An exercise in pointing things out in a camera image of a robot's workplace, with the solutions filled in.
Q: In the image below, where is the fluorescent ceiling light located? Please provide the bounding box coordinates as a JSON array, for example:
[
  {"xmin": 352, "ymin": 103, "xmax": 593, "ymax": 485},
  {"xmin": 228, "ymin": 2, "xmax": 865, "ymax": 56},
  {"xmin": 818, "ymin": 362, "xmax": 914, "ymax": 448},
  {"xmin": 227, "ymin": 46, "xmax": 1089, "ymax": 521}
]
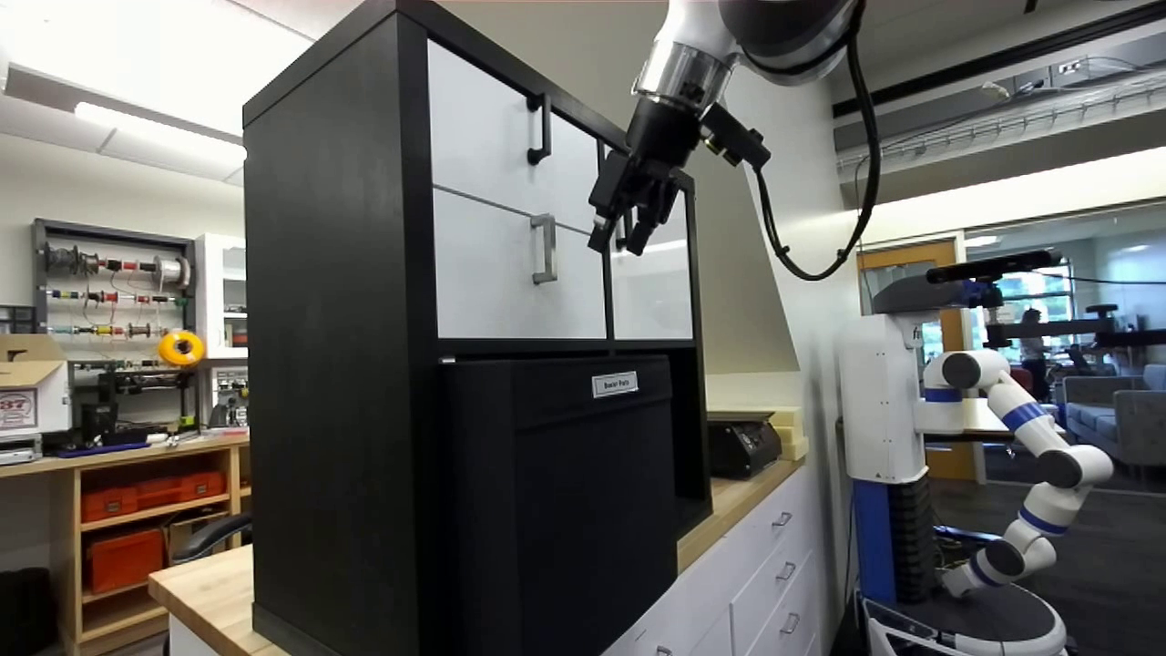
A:
[{"xmin": 67, "ymin": 98, "xmax": 251, "ymax": 176}]

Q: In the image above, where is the black box device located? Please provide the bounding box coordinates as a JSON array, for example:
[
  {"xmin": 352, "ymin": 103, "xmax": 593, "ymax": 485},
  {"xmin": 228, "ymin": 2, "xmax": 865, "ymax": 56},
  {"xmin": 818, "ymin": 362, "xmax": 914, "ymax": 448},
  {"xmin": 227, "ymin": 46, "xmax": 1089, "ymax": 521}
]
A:
[{"xmin": 708, "ymin": 408, "xmax": 788, "ymax": 480}]

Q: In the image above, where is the white blue mobile robot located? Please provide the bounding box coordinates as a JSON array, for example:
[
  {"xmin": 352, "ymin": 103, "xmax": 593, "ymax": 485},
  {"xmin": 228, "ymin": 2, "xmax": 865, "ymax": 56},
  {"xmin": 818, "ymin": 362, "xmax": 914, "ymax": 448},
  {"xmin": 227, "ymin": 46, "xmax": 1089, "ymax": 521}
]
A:
[{"xmin": 833, "ymin": 247, "xmax": 1069, "ymax": 656}]

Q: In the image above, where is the wall tool rack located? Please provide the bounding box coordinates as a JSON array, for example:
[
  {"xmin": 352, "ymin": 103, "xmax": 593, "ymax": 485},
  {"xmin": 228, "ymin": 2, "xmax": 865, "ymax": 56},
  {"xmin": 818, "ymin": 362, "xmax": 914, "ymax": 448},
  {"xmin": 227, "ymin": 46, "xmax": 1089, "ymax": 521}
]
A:
[{"xmin": 29, "ymin": 216, "xmax": 200, "ymax": 346}]

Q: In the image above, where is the wooden workbench shelf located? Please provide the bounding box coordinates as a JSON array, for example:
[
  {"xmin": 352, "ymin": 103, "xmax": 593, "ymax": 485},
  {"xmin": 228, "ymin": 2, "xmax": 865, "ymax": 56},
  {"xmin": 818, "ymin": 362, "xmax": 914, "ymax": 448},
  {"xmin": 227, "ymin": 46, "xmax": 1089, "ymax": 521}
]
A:
[{"xmin": 0, "ymin": 435, "xmax": 253, "ymax": 656}]

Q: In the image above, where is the cardboard box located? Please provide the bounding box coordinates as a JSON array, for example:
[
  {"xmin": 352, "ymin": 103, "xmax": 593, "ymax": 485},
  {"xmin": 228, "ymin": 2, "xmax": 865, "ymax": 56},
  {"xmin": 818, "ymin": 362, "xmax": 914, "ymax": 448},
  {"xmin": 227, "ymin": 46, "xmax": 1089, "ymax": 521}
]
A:
[{"xmin": 0, "ymin": 335, "xmax": 66, "ymax": 394}]

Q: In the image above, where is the white cabinet drawer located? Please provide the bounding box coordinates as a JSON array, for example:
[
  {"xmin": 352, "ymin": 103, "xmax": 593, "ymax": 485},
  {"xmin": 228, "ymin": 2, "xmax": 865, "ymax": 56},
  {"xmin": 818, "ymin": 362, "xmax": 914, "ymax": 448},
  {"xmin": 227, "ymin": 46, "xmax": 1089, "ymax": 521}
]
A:
[
  {"xmin": 431, "ymin": 187, "xmax": 612, "ymax": 346},
  {"xmin": 599, "ymin": 143, "xmax": 697, "ymax": 247},
  {"xmin": 422, "ymin": 36, "xmax": 607, "ymax": 234}
]

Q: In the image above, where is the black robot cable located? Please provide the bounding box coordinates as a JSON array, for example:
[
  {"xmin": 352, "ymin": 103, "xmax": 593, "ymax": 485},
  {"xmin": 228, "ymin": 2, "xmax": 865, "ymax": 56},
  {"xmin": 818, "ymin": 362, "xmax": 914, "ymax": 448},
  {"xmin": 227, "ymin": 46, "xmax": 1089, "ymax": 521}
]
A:
[{"xmin": 723, "ymin": 21, "xmax": 885, "ymax": 285}]

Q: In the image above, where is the black fabric storage bin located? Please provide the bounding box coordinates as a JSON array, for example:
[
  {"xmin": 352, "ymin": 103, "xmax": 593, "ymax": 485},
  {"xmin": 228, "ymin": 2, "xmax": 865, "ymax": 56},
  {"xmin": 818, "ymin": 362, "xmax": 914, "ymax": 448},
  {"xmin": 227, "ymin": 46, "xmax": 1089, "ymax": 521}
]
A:
[{"xmin": 435, "ymin": 349, "xmax": 681, "ymax": 656}]

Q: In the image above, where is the black shelf cabinet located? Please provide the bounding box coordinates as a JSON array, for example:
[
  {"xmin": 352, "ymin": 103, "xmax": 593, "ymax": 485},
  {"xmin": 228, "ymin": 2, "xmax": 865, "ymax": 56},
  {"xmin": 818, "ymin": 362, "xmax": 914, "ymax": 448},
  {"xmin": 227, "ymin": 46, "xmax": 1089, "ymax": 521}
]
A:
[{"xmin": 240, "ymin": 0, "xmax": 717, "ymax": 656}]

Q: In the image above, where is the yellow tape roll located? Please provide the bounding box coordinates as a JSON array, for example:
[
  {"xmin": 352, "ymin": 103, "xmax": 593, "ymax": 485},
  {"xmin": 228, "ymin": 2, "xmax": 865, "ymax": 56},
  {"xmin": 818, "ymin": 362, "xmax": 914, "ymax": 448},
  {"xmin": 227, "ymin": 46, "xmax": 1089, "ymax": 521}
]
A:
[{"xmin": 156, "ymin": 329, "xmax": 210, "ymax": 374}]

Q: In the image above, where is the white bin label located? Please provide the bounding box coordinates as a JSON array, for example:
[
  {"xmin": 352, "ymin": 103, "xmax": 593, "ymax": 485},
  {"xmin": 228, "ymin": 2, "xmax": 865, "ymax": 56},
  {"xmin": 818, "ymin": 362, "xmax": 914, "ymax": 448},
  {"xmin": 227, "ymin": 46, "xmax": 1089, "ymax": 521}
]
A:
[{"xmin": 590, "ymin": 367, "xmax": 641, "ymax": 400}]

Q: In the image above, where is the long orange storage box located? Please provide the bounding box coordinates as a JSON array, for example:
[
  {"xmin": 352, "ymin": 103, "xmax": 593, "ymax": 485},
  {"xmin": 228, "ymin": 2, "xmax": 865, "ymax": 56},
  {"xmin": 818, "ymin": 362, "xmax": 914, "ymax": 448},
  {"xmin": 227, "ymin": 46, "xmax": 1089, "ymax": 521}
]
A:
[{"xmin": 81, "ymin": 466, "xmax": 233, "ymax": 530}]

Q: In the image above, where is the small orange storage box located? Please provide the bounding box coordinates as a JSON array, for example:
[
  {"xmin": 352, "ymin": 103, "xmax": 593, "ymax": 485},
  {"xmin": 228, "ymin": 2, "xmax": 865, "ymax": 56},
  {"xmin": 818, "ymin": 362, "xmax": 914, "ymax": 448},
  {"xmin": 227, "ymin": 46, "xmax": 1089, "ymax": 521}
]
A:
[{"xmin": 82, "ymin": 526, "xmax": 168, "ymax": 598}]

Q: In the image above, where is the white counter drawer unit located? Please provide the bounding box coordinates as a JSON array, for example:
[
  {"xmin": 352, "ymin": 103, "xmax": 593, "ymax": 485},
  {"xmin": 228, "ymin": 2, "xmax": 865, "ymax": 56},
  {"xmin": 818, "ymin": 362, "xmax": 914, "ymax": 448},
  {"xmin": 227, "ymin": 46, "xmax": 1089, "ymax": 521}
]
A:
[
  {"xmin": 723, "ymin": 466, "xmax": 829, "ymax": 656},
  {"xmin": 596, "ymin": 551, "xmax": 740, "ymax": 656}
]

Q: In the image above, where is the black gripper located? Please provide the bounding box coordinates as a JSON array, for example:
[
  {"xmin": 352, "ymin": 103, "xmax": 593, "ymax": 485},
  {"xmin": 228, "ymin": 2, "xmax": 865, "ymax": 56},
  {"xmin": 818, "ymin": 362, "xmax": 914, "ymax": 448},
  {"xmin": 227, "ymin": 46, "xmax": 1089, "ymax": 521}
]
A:
[{"xmin": 586, "ymin": 95, "xmax": 709, "ymax": 260}]

